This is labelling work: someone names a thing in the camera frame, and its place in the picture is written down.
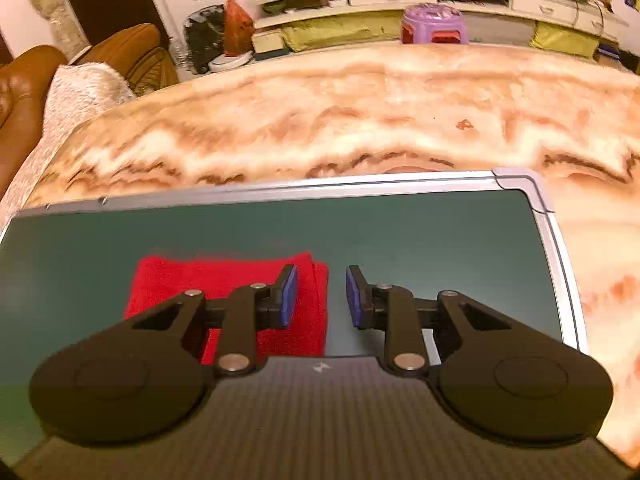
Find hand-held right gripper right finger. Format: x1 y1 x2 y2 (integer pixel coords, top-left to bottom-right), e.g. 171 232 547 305
345 264 523 378

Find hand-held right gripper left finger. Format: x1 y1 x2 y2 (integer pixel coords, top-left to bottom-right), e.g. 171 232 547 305
122 263 301 378

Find red long-sleeve shirt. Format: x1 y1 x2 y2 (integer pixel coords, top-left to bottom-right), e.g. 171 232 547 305
124 252 329 363

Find white round device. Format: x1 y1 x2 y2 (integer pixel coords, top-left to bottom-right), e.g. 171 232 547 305
207 51 254 73

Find white box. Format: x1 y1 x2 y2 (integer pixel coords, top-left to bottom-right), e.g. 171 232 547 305
250 29 290 60

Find large green cushion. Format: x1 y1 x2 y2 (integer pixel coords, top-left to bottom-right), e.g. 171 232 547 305
280 10 405 53

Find orange plastic bag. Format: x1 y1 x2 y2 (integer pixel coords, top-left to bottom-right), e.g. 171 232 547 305
222 0 255 57

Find black bag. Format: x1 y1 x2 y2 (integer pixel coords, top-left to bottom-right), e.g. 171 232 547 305
182 5 227 75

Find purple plastic stool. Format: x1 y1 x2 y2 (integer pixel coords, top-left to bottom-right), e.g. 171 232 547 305
400 4 470 45

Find cream lace sofa cover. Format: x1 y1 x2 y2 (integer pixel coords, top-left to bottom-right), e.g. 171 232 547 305
0 62 136 226

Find brown leather sofa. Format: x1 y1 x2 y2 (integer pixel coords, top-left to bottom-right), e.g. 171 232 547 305
0 22 181 201

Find small green cushion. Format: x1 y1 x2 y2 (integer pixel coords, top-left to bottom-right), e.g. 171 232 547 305
529 21 601 59

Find lace curtain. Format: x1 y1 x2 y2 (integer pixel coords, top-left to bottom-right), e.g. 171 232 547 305
10 0 92 57

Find green board with aluminium frame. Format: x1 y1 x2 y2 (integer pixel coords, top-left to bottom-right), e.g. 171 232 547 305
0 167 591 466

